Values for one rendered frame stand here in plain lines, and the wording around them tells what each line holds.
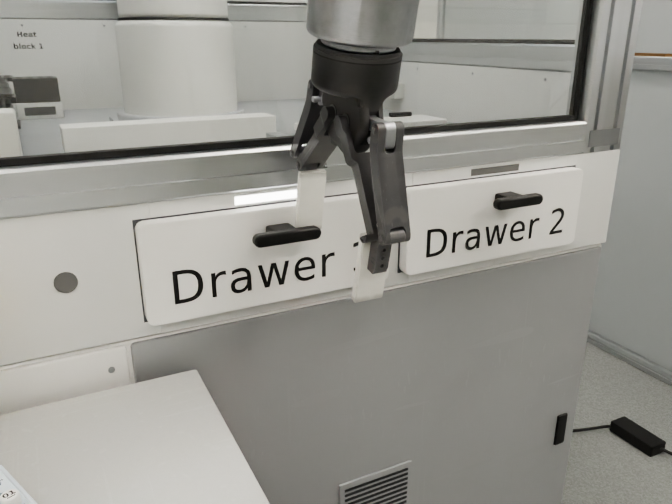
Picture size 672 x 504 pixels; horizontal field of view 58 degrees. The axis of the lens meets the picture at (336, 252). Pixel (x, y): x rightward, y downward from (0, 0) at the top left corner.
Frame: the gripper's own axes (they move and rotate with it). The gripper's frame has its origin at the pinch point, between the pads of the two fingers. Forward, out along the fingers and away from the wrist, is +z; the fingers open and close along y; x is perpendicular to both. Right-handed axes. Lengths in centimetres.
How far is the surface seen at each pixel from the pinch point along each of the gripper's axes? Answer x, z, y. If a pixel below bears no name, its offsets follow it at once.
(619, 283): -154, 79, 68
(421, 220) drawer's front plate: -15.8, 2.7, 7.7
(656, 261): -155, 64, 58
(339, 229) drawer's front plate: -4.5, 2.2, 7.8
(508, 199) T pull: -26.2, -0.3, 4.8
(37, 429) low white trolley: 29.1, 14.3, 0.5
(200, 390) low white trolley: 13.9, 14.3, 0.3
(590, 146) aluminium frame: -45.3, -3.4, 10.7
